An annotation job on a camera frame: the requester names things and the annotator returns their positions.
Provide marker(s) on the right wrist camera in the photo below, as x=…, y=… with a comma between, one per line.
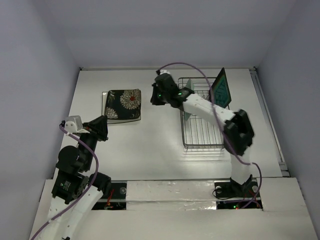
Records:
x=162, y=72

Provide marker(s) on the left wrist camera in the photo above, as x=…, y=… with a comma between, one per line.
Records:
x=73, y=124

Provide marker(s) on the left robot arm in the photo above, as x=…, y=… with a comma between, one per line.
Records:
x=79, y=184

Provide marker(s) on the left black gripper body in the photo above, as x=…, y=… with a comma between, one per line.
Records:
x=99, y=133

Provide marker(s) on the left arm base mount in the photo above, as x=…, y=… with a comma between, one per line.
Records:
x=115, y=199

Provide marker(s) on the white square plate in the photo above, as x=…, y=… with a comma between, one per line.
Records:
x=122, y=121

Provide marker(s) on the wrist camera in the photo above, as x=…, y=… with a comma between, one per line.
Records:
x=73, y=124
x=162, y=72

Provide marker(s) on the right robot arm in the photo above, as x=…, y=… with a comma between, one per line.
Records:
x=234, y=126

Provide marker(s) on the black floral square plate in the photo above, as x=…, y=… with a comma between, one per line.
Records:
x=122, y=114

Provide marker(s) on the light blue rectangular plate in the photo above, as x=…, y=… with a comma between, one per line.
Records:
x=190, y=86

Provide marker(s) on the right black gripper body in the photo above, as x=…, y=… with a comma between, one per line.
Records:
x=156, y=97

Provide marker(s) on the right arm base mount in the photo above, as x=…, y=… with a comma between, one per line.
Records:
x=228, y=199

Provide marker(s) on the wire dish rack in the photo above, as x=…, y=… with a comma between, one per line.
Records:
x=197, y=133

